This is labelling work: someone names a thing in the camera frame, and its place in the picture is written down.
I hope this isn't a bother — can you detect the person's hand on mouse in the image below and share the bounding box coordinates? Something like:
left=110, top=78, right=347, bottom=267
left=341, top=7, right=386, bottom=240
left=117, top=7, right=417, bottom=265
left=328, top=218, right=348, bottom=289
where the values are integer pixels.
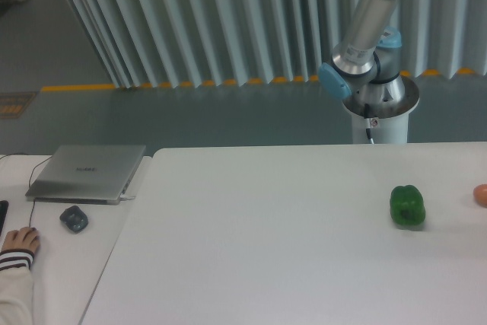
left=1, top=227, right=40, bottom=255

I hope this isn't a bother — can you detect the cream striped sleeve forearm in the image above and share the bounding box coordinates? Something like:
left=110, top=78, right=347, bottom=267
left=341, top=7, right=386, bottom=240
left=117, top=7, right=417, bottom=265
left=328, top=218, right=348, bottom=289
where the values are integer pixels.
left=1, top=249, right=35, bottom=324

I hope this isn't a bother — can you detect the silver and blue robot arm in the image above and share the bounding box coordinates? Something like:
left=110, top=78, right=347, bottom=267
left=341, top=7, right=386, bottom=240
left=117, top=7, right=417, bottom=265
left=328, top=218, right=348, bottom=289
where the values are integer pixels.
left=318, top=0, right=486, bottom=100

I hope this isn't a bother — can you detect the green bell pepper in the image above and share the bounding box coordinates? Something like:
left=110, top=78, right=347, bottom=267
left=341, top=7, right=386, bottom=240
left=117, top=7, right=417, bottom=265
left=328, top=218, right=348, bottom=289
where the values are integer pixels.
left=390, top=185, right=426, bottom=226

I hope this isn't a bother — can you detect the black keyboard edge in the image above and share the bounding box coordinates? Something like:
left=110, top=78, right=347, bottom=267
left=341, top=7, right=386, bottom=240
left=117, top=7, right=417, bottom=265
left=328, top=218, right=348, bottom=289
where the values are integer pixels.
left=0, top=200, right=9, bottom=234

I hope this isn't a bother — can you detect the closed silver laptop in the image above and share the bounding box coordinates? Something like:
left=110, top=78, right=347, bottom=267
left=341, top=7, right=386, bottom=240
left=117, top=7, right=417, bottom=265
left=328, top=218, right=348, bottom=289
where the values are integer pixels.
left=25, top=145, right=146, bottom=205

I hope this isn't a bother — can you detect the white usb plug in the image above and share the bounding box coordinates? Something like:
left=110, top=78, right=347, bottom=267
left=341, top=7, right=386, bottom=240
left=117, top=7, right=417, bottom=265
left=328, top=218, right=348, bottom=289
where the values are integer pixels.
left=120, top=195, right=136, bottom=201

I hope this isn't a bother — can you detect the white pleated folding partition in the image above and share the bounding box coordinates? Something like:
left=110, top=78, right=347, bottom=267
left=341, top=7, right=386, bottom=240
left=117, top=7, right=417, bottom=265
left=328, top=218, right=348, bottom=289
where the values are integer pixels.
left=68, top=0, right=486, bottom=88

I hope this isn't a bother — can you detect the orange round fruit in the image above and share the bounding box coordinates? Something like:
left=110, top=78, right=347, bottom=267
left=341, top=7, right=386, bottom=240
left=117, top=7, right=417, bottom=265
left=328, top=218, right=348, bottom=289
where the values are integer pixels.
left=473, top=184, right=487, bottom=207

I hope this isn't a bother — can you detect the black mouse cable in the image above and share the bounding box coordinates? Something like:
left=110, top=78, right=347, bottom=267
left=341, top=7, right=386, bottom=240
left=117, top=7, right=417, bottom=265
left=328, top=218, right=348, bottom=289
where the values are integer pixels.
left=0, top=152, right=56, bottom=229

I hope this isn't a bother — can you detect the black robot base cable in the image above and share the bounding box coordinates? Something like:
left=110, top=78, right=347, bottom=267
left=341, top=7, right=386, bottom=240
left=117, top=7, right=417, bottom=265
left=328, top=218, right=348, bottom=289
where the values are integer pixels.
left=362, top=102, right=376, bottom=145

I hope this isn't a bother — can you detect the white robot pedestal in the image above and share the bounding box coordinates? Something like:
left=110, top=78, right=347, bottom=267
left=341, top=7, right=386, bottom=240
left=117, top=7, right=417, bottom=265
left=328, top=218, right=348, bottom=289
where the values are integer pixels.
left=342, top=75, right=419, bottom=145

